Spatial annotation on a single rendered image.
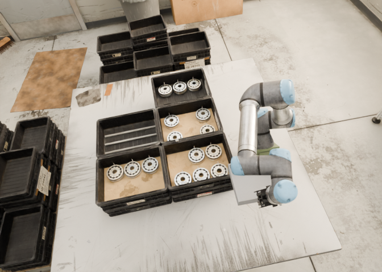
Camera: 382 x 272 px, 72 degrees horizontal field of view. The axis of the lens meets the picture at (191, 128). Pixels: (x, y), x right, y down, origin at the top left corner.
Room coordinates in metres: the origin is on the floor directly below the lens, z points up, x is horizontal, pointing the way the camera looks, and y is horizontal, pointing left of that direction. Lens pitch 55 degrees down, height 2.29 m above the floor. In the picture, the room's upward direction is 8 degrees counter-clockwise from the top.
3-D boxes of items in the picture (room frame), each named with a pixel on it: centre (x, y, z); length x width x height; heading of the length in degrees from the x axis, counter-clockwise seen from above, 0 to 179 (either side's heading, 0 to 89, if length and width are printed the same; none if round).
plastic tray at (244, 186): (0.51, -0.30, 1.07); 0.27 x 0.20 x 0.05; 93
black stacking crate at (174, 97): (1.34, 0.04, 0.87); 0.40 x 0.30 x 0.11; 95
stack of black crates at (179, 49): (2.28, -0.10, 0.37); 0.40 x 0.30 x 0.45; 93
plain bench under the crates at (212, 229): (0.96, 0.12, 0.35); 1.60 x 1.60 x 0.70; 4
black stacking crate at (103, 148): (1.01, 0.41, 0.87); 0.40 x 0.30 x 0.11; 95
